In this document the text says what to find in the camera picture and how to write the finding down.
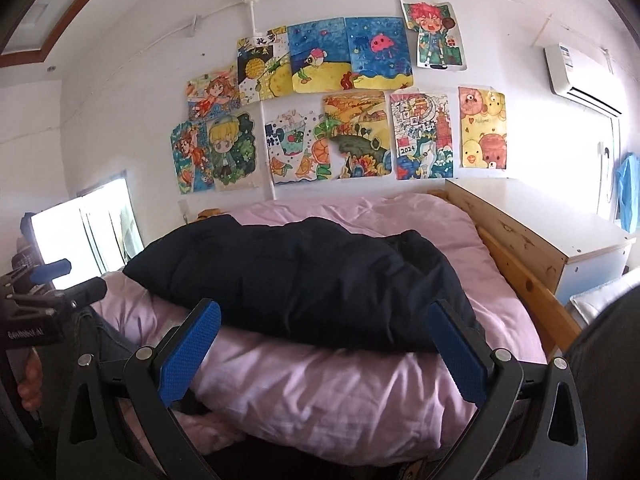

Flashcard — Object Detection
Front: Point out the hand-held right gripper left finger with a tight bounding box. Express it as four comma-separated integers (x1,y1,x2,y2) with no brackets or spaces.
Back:
55,299,223,480

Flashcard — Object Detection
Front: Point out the pink duvet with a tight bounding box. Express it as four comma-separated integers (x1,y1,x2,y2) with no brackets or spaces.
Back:
100,194,548,456

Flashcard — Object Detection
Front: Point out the white wall pipe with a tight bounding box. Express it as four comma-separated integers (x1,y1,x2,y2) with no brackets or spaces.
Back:
240,0,278,201

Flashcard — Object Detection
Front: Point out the person's right leg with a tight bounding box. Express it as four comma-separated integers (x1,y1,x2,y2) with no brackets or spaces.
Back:
565,285,640,480

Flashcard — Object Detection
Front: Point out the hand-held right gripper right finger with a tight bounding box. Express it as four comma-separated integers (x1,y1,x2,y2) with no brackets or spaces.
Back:
425,299,588,480

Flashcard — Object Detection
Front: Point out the bright window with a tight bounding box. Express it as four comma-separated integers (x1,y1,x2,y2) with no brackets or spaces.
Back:
30,172,146,291

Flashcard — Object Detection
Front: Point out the person's left hand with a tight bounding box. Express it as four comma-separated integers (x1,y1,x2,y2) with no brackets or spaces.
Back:
17,350,45,411

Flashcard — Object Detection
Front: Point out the white air conditioner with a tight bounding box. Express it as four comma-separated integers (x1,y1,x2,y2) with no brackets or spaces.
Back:
544,42,626,118

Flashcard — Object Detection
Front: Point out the wood framed ceiling hatch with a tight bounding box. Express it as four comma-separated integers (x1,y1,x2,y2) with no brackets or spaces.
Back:
0,0,136,68

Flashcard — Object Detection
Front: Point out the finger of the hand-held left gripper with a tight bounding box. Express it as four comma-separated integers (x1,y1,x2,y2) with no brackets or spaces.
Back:
30,259,72,283
37,276,108,308

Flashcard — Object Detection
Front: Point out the group of colourful wall drawings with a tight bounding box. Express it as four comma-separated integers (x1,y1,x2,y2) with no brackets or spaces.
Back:
170,0,508,195

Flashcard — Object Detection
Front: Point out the wooden bed frame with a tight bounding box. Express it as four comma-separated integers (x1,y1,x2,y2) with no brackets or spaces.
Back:
197,187,583,356

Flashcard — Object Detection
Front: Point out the white cushion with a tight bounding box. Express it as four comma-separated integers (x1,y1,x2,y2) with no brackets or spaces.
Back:
570,267,640,331

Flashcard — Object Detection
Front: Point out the white wooden cabinet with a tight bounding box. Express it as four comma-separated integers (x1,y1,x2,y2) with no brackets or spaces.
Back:
444,177,636,306

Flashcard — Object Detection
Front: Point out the blue hanging cloth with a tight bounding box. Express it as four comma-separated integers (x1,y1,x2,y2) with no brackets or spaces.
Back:
615,154,640,233

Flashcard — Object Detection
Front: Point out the black padded jacket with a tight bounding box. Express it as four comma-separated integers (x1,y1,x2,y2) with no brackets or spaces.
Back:
122,214,486,353

